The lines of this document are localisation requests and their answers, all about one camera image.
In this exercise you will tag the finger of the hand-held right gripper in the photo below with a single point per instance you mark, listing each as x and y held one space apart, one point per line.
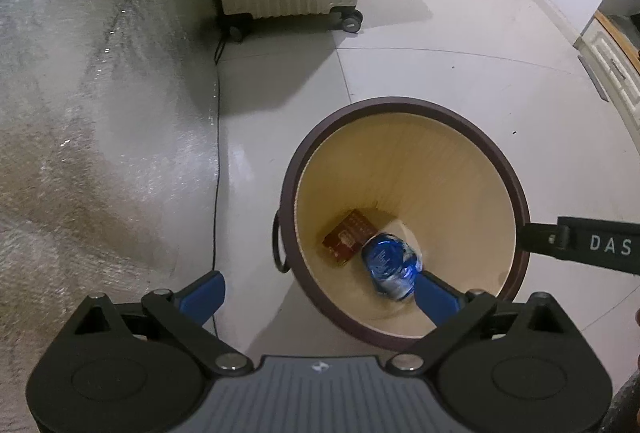
539 240

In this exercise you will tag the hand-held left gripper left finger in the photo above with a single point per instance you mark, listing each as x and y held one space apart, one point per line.
202 297

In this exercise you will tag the crushed blue plastic bottle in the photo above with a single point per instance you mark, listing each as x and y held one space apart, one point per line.
392 265

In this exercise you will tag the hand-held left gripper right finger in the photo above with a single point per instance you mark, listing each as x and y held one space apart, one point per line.
434 302

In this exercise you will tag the red brown cardboard box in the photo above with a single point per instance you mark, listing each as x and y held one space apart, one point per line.
347 238

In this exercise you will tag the white cabinet with wooden top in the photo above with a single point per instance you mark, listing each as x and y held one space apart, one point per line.
612 58

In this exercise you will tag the grey shiny floor mat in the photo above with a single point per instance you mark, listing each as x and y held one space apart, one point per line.
90 113

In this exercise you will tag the brown rimmed beige trash bin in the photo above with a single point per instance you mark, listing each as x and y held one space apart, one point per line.
410 153

